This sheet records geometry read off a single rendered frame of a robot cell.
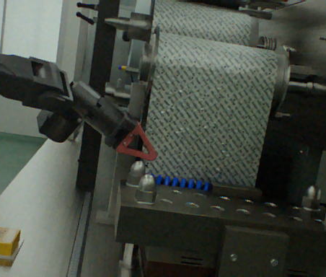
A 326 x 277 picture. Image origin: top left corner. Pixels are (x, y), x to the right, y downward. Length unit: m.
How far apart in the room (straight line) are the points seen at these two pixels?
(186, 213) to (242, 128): 0.26
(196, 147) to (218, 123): 0.06
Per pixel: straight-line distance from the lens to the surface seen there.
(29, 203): 1.10
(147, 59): 0.91
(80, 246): 0.89
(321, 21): 1.05
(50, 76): 0.83
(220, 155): 0.92
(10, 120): 6.64
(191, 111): 0.90
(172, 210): 0.73
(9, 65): 0.81
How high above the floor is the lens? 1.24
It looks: 9 degrees down
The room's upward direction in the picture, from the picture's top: 9 degrees clockwise
